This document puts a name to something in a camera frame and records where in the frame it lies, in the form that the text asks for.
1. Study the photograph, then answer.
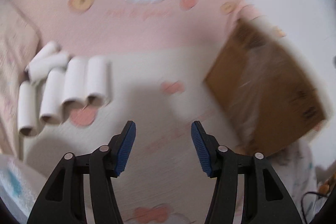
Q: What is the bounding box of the pink Hello Kitty bedsheet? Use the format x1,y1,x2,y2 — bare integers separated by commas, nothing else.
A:
7,0,245,223

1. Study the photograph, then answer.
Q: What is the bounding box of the black cable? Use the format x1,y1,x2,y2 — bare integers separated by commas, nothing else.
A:
300,190,328,223

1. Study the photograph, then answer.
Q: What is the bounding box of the brown cardboard box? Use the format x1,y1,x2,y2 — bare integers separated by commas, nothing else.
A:
205,18,327,156

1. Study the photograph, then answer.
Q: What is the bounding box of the white paper roll tube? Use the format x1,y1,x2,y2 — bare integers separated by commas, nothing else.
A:
25,41,61,72
17,81,39,136
85,56,110,107
27,52,71,83
39,68,65,125
62,57,87,109

